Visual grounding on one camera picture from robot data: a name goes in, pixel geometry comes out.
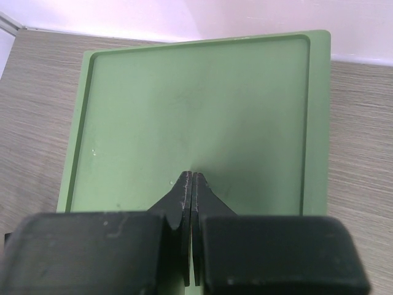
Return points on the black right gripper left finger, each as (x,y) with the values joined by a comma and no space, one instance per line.
(124,252)

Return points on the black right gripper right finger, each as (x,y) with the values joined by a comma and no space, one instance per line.
(241,254)

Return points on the green drawer cabinet shell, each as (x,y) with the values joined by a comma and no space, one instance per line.
(250,113)

